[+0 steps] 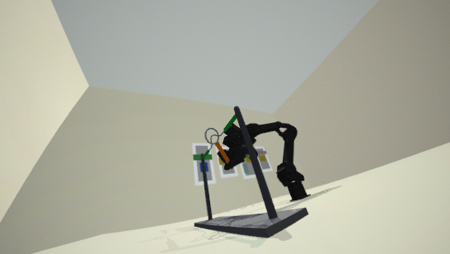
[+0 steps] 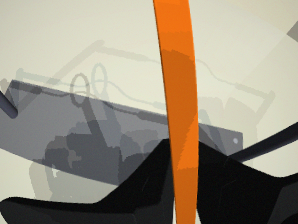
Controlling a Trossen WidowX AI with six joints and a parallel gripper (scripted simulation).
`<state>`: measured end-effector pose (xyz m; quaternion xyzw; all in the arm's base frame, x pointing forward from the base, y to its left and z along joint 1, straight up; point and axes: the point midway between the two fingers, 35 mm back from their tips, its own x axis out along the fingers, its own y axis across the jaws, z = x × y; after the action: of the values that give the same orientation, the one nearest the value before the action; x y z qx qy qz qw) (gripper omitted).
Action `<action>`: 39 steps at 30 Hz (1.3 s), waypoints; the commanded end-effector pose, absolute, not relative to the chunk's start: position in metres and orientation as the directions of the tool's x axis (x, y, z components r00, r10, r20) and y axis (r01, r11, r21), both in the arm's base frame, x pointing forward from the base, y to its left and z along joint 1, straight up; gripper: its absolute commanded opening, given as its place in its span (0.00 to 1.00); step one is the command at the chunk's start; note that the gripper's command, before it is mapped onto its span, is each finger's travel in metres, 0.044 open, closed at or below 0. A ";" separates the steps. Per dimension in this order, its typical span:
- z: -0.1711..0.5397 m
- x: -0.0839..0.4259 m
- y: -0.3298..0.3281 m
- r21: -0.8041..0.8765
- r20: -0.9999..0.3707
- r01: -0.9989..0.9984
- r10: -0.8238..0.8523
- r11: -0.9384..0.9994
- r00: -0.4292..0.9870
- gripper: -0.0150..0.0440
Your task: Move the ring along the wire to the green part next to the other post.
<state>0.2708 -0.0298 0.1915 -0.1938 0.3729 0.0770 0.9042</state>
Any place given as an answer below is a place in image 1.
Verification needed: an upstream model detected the orange handle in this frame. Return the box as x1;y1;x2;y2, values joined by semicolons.
204;128;230;163

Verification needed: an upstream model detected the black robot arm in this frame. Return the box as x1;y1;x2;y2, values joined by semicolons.
223;121;309;201

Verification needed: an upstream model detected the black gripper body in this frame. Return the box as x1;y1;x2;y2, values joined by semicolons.
217;139;258;162

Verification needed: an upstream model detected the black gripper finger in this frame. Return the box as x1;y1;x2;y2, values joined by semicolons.
224;152;232;171
226;150;245;170

